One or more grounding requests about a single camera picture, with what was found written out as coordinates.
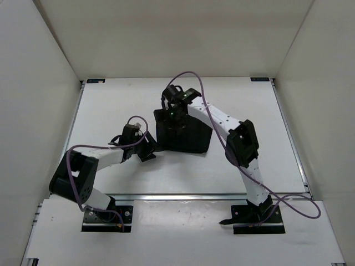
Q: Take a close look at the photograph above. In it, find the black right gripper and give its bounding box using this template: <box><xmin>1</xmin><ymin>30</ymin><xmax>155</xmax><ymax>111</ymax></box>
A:
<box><xmin>155</xmin><ymin>107</ymin><xmax>191</xmax><ymax>138</ymax></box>

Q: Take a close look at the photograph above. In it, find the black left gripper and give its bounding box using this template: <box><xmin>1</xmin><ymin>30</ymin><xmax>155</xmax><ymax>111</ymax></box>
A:
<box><xmin>131</xmin><ymin>130</ymin><xmax>164</xmax><ymax>162</ymax></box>

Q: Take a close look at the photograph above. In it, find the black pleated skirt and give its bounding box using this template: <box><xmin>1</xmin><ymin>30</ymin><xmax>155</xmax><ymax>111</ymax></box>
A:
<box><xmin>154</xmin><ymin>109</ymin><xmax>212</xmax><ymax>154</ymax></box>

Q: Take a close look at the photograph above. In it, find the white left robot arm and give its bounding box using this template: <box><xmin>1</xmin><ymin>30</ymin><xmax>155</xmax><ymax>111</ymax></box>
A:
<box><xmin>49</xmin><ymin>131</ymin><xmax>162</xmax><ymax>222</ymax></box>

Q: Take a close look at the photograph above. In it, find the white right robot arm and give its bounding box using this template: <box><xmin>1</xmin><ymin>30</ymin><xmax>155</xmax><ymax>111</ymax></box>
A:
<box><xmin>154</xmin><ymin>92</ymin><xmax>272</xmax><ymax>222</ymax></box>

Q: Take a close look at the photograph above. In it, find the blue label sticker left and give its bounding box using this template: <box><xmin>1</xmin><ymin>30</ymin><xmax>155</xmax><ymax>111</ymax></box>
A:
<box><xmin>86</xmin><ymin>79</ymin><xmax>105</xmax><ymax>84</ymax></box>

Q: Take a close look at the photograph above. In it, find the blue label sticker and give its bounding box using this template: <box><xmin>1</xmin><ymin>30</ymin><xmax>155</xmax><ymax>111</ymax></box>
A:
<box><xmin>86</xmin><ymin>79</ymin><xmax>105</xmax><ymax>84</ymax></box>
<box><xmin>250</xmin><ymin>77</ymin><xmax>270</xmax><ymax>82</ymax></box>

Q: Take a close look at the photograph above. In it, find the blue label sticker right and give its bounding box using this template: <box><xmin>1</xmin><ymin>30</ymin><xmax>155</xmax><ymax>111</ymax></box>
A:
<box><xmin>250</xmin><ymin>77</ymin><xmax>270</xmax><ymax>82</ymax></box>

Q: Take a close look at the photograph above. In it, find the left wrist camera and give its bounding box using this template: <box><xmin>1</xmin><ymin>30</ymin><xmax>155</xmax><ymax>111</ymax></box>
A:
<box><xmin>118</xmin><ymin>124</ymin><xmax>140</xmax><ymax>145</ymax></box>

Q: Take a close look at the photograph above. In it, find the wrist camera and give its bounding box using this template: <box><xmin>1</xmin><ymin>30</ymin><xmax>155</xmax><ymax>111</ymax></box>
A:
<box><xmin>118</xmin><ymin>124</ymin><xmax>140</xmax><ymax>145</ymax></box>
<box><xmin>162</xmin><ymin>85</ymin><xmax>184</xmax><ymax>104</ymax></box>

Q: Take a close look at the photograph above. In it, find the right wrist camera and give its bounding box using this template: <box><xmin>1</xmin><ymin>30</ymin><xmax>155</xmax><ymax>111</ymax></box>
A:
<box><xmin>162</xmin><ymin>85</ymin><xmax>184</xmax><ymax>104</ymax></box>

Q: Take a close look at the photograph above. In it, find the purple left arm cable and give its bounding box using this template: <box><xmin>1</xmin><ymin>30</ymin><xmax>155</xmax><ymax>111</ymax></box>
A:
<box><xmin>66</xmin><ymin>115</ymin><xmax>149</xmax><ymax>229</ymax></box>

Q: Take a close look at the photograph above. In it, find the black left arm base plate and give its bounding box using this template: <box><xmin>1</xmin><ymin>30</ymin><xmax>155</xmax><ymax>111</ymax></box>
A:
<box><xmin>81</xmin><ymin>201</ymin><xmax>134</xmax><ymax>233</ymax></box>

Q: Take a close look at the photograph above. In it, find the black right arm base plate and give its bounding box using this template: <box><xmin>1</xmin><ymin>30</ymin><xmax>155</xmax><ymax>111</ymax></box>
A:
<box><xmin>219</xmin><ymin>205</ymin><xmax>286</xmax><ymax>235</ymax></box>

